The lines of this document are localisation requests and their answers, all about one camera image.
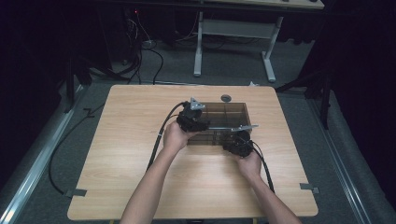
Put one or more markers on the person's left hand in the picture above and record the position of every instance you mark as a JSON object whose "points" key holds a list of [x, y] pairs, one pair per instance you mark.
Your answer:
{"points": [[176, 138]]}

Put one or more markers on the white paper scrap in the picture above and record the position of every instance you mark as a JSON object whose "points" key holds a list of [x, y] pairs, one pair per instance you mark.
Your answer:
{"points": [[251, 83]]}

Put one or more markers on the grey tape piece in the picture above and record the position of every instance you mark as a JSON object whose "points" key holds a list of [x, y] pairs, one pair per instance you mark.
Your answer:
{"points": [[309, 188], [75, 192]]}

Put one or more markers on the aluminium floor rail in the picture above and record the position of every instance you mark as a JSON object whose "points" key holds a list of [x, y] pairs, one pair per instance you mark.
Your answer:
{"points": [[339, 161], [34, 165]]}

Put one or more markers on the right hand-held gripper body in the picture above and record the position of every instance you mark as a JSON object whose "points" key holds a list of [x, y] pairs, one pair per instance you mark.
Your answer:
{"points": [[241, 144]]}

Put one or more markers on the transparent brown compartment box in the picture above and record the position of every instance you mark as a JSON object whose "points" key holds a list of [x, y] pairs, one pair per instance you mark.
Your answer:
{"points": [[230, 116]]}

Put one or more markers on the black metal stand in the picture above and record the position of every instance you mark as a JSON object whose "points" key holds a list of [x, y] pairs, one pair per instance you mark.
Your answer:
{"points": [[70, 84], [323, 99]]}

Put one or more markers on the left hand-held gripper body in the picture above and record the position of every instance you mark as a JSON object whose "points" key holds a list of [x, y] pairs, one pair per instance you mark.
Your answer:
{"points": [[190, 119]]}

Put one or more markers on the white metal frame desk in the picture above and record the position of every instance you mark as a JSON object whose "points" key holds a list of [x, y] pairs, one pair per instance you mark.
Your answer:
{"points": [[236, 28]]}

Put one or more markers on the person's right hand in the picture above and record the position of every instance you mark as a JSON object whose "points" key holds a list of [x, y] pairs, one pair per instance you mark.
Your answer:
{"points": [[250, 166]]}

